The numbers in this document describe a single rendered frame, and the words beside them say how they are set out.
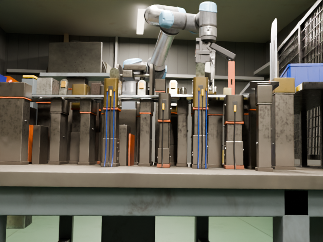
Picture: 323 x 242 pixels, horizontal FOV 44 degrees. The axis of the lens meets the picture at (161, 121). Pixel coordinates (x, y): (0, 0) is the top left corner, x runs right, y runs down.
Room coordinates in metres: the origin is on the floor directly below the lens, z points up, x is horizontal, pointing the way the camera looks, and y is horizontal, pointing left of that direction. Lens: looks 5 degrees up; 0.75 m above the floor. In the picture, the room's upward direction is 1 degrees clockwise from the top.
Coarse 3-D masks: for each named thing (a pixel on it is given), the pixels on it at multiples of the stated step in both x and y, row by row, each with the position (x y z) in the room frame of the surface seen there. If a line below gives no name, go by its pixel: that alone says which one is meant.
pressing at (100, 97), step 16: (32, 96) 1.72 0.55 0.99; (48, 96) 1.71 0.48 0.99; (64, 96) 1.71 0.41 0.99; (80, 96) 1.70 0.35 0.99; (96, 96) 1.70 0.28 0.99; (128, 96) 1.69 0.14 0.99; (144, 96) 1.68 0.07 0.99; (176, 96) 1.65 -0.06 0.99; (192, 96) 1.64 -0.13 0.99; (208, 96) 1.64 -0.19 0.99; (224, 96) 1.63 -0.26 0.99
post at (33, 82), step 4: (24, 80) 2.12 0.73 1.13; (28, 80) 2.12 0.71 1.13; (32, 80) 2.12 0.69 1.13; (36, 80) 2.15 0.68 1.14; (32, 84) 2.12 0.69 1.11; (36, 84) 2.15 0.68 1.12; (32, 88) 2.12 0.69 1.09; (36, 88) 2.15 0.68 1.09; (32, 92) 2.12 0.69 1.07; (36, 92) 2.16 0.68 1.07; (32, 104) 2.12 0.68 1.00; (36, 104) 2.16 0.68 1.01; (36, 108) 2.17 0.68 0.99; (36, 124) 2.18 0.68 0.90
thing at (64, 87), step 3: (63, 81) 1.93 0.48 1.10; (66, 81) 1.94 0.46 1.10; (60, 84) 1.94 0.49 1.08; (63, 84) 1.93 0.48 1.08; (66, 84) 1.94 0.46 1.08; (60, 87) 1.93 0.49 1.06; (63, 87) 1.93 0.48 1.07; (66, 87) 1.93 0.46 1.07; (60, 90) 1.93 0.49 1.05; (63, 90) 1.93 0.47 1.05; (66, 90) 1.93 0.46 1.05; (60, 93) 1.93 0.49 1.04; (63, 93) 1.93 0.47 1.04; (66, 93) 1.93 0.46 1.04
